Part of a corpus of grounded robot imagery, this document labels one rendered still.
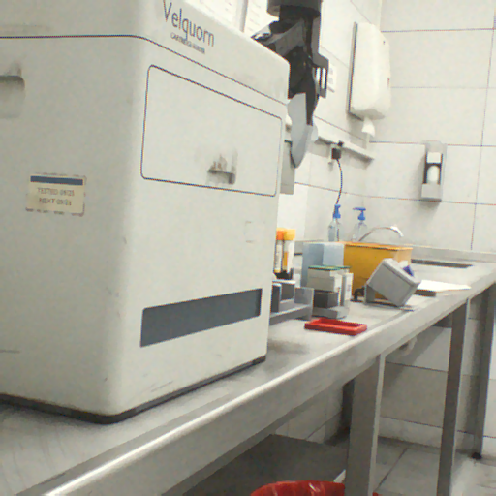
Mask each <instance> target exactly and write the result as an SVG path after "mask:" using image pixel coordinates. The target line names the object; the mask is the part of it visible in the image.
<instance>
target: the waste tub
mask: <svg viewBox="0 0 496 496"><path fill-rule="evenodd" d="M331 243H339V244H345V245H344V256H343V266H348V267H350V268H349V269H348V273H353V275H352V276H353V277H352V286H351V296H353V295H355V290H356V289H361V287H362V286H365V284H366V282H367V281H368V279H369V278H370V276H371V275H372V274H373V272H374V271H375V269H377V268H378V266H379V265H380V264H381V263H382V261H383V260H384V259H389V258H392V259H393V260H394V261H395V262H397V263H398V264H401V265H402V266H404V267H405V266H407V265H410V264H411V253H412V249H413V248H411V247H401V246H390V245H380V244H369V243H359V242H331ZM374 298H377V299H384V300H388V299H386V298H385V297H384V296H382V295H381V294H379V293H378V292H377V291H375V297H374Z"/></svg>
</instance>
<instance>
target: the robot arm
mask: <svg viewBox="0 0 496 496"><path fill-rule="evenodd" d="M323 2H324V0H267V6H266V11H267V12H268V13H269V15H270V16H273V17H277V18H278V20H275V21H272V22H271V23H269V24H268V25H267V26H266V27H264V28H263V29H261V30H259V31H257V32H256V33H254V34H253V36H251V37H250V39H252V40H254V41H255V42H257V43H258V44H261V45H263V46H264V47H266V48H268V49H269V50H271V51H273V52H274V53H276V54H277V56H279V57H281V58H283V59H285V60H286V61H287V62H288V63H289V65H290V73H289V87H288V100H290V101H289V102H288V104H287V109H288V115H289V117H290V118H291V119H292V129H291V131H290V135H291V138H292V147H291V150H290V153H291V156H292V160H293V163H294V168H295V169H298V168H299V167H300V164H301V162H302V160H303V158H304V156H305V154H306V151H308V148H309V144H310V143H312V141H315V140H317V139H318V135H319V133H318V127H317V125H316V124H315V122H314V121H313V114H314V112H315V109H316V107H317V104H318V102H319V97H320V96H321V97H323V98H325V97H326V85H327V84H328V73H329V61H330V60H329V59H326V58H325V57H324V56H323V55H321V54H320V53H319V41H320V30H321V18H322V15H321V10H322V3H323ZM317 69H320V78H319V83H317ZM323 69H325V84H324V88H322V78H323Z"/></svg>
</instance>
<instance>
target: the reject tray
mask: <svg viewBox="0 0 496 496"><path fill-rule="evenodd" d="M304 328H306V329H314V331H320V332H327V333H334V334H341V335H348V336H357V335H359V334H361V333H363V332H364V331H366V330H367V324H361V323H354V322H346V321H339V320H332V319H324V318H319V319H316V320H313V321H311V322H306V323H304Z"/></svg>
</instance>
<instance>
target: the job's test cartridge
mask: <svg viewBox="0 0 496 496"><path fill-rule="evenodd" d="M291 147H292V146H291V145H290V144H289V143H284V155H282V168H281V179H280V192H279V194H282V195H293V194H294V192H295V170H296V169H295V168H294V163H293V160H292V156H291V153H290V150H291Z"/></svg>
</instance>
